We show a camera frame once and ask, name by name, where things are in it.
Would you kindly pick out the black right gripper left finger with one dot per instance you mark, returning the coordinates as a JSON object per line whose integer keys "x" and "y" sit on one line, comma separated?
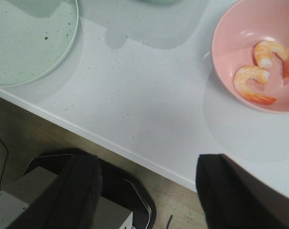
{"x": 70, "y": 201}

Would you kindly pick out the pink bowl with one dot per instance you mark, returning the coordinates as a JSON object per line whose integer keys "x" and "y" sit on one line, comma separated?
{"x": 242, "y": 26}

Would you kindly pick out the green round plate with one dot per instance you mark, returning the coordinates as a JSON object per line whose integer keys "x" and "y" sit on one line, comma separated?
{"x": 35, "y": 37}

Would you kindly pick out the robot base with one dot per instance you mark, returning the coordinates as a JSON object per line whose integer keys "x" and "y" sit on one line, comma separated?
{"x": 124, "y": 203}

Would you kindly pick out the green breakfast maker base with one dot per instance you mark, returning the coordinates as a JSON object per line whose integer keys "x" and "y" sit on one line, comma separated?
{"x": 160, "y": 2}

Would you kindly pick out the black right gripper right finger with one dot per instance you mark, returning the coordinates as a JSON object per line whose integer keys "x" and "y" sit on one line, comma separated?
{"x": 232, "y": 198}

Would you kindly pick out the shrimp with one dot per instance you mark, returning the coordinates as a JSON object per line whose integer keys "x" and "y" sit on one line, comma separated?
{"x": 255, "y": 73}
{"x": 263, "y": 55}

